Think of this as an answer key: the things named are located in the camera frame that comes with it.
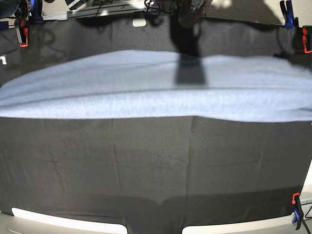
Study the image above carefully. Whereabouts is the light blue t-shirt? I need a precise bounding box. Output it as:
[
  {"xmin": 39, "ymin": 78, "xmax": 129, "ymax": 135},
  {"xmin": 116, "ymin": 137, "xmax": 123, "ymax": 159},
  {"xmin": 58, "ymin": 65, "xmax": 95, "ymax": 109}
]
[{"xmin": 0, "ymin": 50, "xmax": 312, "ymax": 123}]

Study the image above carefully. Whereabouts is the orange clamp top left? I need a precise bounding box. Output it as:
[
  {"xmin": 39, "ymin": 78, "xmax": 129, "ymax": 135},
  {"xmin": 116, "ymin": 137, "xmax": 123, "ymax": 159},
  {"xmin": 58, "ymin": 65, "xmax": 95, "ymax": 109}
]
[{"xmin": 14, "ymin": 19, "xmax": 29, "ymax": 47}]

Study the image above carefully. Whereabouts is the blue clamp top left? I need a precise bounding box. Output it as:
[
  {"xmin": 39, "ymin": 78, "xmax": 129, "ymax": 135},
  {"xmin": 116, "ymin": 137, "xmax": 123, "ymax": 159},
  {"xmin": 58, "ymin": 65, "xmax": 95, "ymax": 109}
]
[{"xmin": 28, "ymin": 0, "xmax": 43, "ymax": 24}]

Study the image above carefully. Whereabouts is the black table cloth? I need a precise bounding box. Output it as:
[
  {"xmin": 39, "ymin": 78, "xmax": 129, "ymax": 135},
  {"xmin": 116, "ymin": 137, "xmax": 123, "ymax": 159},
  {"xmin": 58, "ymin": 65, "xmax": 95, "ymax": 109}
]
[{"xmin": 0, "ymin": 16, "xmax": 312, "ymax": 234}]

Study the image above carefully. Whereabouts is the blue clamp top right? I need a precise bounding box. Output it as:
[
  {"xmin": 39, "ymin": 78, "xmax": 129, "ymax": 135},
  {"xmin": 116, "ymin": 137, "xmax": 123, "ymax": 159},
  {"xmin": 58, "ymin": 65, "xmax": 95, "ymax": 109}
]
[{"xmin": 279, "ymin": 0, "xmax": 298, "ymax": 30}]

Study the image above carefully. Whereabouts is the orange clamp top right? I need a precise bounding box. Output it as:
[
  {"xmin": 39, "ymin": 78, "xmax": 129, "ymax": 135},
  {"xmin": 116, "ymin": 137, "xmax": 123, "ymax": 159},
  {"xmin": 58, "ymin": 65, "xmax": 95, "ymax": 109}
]
[{"xmin": 302, "ymin": 25, "xmax": 312, "ymax": 54}]

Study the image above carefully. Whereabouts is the orange blue clamp bottom right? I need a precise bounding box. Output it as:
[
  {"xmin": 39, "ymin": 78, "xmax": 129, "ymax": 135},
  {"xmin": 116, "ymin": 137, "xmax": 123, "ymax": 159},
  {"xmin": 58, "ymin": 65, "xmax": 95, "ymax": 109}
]
[{"xmin": 292, "ymin": 193, "xmax": 304, "ymax": 231}]

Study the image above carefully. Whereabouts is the black red cable bundle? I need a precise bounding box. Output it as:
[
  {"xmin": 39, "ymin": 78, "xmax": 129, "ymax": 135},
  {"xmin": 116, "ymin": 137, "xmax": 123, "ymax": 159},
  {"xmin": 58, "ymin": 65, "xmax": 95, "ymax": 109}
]
[{"xmin": 179, "ymin": 0, "xmax": 215, "ymax": 27}]

